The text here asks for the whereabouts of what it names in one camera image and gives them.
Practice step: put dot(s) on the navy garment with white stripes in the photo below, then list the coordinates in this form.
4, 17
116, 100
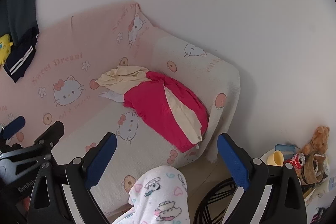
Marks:
22, 56

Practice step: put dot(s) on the yellow cup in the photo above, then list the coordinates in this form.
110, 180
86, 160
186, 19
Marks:
275, 158

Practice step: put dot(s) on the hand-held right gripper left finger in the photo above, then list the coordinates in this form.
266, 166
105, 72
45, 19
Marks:
101, 161

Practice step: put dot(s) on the sofa with cat print cover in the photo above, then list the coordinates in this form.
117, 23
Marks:
78, 69

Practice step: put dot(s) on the yellow plush toy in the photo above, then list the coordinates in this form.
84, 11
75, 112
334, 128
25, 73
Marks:
4, 48

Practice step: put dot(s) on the pink and cream shirt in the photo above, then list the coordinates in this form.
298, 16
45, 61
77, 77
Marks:
157, 108

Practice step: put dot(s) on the white shirt with navy trim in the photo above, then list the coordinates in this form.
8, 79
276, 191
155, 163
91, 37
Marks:
114, 96

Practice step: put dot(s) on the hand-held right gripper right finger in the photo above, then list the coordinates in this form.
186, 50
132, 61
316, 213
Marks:
232, 161

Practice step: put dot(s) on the woven straw bag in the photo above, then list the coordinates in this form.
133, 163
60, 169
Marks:
312, 169

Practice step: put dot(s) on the person's leg in printed pajamas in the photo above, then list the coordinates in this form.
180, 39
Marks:
157, 197

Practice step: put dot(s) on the brown teddy bear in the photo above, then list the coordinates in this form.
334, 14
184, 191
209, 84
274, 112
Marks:
319, 138

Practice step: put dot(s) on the red soda can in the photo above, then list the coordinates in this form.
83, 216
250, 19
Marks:
298, 160

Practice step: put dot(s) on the round white side table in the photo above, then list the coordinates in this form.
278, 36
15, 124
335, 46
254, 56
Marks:
263, 158

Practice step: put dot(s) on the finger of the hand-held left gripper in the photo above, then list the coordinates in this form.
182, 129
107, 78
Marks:
13, 127
51, 133

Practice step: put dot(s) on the blue book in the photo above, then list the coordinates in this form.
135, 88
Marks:
284, 148

